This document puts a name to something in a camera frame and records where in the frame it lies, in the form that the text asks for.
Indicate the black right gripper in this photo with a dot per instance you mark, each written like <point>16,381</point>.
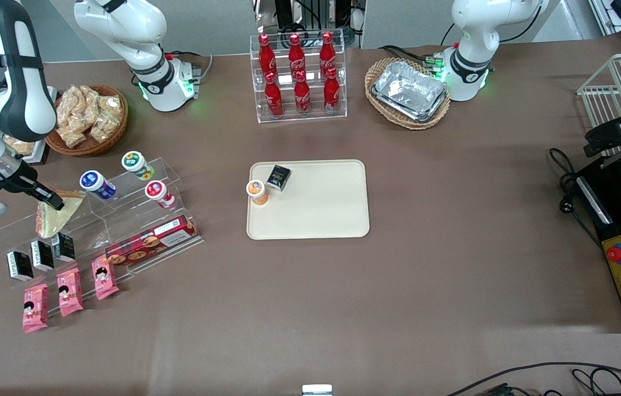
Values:
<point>23,177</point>

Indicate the triangle sandwich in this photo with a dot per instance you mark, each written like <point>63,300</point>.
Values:
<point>65,212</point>

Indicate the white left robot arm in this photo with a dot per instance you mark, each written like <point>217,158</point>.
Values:
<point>470,55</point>

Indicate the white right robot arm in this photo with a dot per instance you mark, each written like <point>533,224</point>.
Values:
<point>18,93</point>

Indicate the white rectangular plastic tray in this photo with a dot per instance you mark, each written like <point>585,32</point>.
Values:
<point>40,149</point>

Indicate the cream plastic tray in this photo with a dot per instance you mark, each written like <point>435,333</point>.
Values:
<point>321,203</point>

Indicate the blue lid jar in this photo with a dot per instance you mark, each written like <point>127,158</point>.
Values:
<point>97,183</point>

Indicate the small black carton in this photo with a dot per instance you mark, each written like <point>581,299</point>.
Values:
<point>20,266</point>
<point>42,256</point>
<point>62,247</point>

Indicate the crispy rice snack pack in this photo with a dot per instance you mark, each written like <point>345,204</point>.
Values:
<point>20,146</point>

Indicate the clear bag of snacks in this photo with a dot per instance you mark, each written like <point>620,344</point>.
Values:
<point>90,102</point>
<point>72,136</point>
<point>68,107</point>
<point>109,118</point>

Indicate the brown wicker basket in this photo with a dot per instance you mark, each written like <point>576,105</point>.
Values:
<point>90,147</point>

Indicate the clear acrylic stepped stand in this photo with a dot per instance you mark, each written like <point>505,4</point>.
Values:
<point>123,220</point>

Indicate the green lid jar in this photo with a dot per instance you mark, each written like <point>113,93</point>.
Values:
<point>137,165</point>

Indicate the pink snack pack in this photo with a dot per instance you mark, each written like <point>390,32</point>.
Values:
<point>104,278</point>
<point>35,308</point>
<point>70,292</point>

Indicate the red lid jar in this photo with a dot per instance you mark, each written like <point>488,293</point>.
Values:
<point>159,193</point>

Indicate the red cookie box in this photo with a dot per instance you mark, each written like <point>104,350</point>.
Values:
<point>150,242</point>

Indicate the red emergency stop button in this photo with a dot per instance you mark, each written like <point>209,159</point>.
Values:
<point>618,253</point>

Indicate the stacked aluminium foil trays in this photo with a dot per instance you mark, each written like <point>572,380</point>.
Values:
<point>409,91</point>

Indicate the orange lid cup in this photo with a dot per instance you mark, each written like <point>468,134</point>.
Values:
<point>257,191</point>

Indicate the light wicker basket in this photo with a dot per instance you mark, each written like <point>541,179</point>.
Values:
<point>376,107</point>

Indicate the small black box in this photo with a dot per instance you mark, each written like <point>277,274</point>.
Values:
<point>278,177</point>

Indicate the red cola bottle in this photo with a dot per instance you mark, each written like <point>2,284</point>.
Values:
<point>266,55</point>
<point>296,54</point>
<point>274,99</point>
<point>327,52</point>
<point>302,96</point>
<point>332,93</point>

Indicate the clear acrylic bottle rack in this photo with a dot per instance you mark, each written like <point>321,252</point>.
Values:
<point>299,118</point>

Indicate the black background equipment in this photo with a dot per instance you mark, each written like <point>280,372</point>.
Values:
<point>310,16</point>

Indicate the small silver metal block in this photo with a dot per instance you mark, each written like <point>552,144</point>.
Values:
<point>317,390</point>

